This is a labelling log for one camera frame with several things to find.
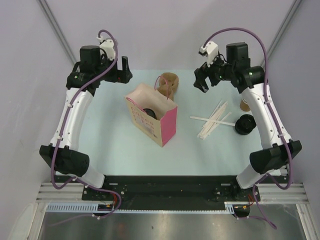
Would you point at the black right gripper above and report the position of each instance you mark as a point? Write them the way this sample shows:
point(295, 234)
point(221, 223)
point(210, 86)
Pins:
point(204, 71)

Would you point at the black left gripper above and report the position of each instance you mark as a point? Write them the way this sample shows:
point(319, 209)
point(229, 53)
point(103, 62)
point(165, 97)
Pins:
point(121, 76)

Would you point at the pink kraft paper bag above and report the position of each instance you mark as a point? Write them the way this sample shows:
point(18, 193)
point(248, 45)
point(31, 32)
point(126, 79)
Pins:
point(164, 127)

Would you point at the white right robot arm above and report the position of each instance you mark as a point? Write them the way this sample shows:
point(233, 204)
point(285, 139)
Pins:
point(278, 147)

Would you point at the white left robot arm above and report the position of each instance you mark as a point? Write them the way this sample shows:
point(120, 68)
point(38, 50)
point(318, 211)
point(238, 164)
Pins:
point(97, 63)

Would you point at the brown pulp cup carrier stack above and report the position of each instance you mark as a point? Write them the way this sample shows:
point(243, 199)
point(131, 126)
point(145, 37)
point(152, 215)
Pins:
point(171, 81)

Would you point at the pile of white wrapped straws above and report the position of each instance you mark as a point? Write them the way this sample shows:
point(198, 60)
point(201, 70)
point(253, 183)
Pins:
point(219, 114)

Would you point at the stack of brown paper cups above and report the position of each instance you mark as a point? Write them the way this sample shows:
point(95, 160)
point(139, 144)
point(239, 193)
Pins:
point(244, 106)

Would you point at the stack of black cup lids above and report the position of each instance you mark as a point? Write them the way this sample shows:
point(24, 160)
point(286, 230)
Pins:
point(245, 124)

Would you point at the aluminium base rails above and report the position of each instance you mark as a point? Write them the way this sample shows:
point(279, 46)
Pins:
point(266, 193)

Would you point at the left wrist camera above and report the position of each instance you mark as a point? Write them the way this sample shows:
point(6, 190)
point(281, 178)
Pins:
point(107, 48)

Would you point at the left aluminium frame post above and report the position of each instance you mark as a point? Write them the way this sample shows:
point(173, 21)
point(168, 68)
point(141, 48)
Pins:
point(55, 26)

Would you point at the aluminium frame post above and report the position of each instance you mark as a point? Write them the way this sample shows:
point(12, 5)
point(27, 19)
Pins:
point(284, 26)
point(55, 26)

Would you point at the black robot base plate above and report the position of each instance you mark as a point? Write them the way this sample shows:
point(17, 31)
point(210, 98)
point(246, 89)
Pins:
point(152, 203)

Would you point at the right aluminium frame post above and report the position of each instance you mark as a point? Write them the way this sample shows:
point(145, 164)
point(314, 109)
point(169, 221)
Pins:
point(284, 26)

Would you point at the white slotted cable duct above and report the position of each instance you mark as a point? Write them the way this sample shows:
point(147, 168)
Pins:
point(95, 208)

